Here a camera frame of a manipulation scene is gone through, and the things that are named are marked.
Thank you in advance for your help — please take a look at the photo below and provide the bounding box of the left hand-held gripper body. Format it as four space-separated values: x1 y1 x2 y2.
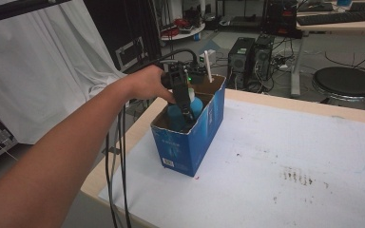
161 61 215 96

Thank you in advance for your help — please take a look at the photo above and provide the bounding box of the blue bottle with white cap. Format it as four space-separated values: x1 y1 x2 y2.
166 87 204 132

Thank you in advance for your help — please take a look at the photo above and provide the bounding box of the blue cardboard box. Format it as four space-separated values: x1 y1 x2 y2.
150 74 227 178

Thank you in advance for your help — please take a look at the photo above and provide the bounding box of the person's left hand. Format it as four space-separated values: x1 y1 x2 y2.
125 65 177 105

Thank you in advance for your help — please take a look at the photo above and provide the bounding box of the white stick in box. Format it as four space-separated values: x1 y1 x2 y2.
199 48 217 85

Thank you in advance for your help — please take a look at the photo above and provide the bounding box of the white round table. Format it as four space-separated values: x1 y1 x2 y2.
160 22 207 42

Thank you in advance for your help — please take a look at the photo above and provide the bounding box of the black computer tower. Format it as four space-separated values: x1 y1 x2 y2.
227 36 257 90

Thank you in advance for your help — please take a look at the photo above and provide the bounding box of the black equipment case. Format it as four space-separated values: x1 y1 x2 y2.
84 0 163 74

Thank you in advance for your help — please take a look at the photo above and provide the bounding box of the grey computer tower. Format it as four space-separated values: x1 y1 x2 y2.
254 33 278 82

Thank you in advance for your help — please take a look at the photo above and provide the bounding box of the black machine with red parts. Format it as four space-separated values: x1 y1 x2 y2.
261 0 304 40

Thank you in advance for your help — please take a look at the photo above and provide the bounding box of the white curtain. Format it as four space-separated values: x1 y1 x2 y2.
0 0 128 145

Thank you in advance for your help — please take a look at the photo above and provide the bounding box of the black round stool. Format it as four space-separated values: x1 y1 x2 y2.
312 66 365 103

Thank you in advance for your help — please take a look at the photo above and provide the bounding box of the black metal beam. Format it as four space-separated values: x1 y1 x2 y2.
0 0 72 27

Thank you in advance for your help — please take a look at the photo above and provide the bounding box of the wooden desk with metal leg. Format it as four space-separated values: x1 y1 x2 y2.
290 17 365 98

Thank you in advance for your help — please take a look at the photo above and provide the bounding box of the black cable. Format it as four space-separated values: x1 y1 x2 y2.
117 104 133 228
132 47 200 74
105 131 120 228

